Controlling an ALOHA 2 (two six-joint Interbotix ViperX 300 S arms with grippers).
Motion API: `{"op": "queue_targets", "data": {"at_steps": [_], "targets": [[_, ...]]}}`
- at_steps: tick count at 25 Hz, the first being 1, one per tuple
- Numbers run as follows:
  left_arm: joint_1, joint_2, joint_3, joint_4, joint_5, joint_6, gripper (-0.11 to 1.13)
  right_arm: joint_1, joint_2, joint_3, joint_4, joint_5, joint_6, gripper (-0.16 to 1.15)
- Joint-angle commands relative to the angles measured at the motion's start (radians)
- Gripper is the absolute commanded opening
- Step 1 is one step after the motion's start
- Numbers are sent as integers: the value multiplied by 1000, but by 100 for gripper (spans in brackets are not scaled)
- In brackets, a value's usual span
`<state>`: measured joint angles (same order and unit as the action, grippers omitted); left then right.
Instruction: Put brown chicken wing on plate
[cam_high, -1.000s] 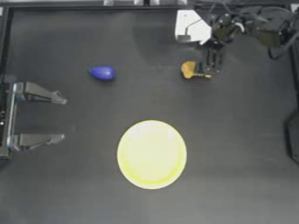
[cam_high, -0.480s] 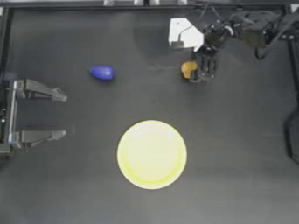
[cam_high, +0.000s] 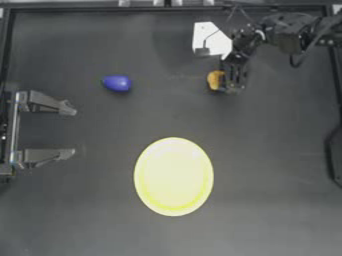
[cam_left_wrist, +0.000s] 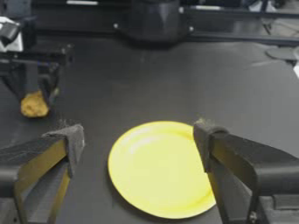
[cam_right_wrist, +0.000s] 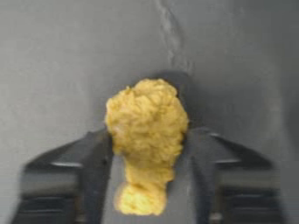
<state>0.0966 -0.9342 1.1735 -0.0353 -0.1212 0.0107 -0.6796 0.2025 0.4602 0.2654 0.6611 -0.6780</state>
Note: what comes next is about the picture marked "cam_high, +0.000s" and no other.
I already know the brown toy chicken wing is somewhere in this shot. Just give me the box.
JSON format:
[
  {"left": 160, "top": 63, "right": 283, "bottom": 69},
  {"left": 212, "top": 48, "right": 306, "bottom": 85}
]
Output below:
[{"left": 206, "top": 69, "right": 227, "bottom": 91}]

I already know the blue toy eggplant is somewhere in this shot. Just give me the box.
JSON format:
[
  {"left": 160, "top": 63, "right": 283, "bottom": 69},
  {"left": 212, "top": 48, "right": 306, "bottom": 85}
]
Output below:
[{"left": 100, "top": 74, "right": 134, "bottom": 94}]

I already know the yellow plate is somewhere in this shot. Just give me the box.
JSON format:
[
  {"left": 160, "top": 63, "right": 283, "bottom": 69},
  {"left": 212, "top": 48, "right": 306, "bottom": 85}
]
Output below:
[{"left": 132, "top": 136, "right": 215, "bottom": 218}]

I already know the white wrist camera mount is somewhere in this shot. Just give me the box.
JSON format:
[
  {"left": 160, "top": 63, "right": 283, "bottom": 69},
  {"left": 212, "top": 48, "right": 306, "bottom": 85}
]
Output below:
[{"left": 191, "top": 21, "right": 234, "bottom": 61}]

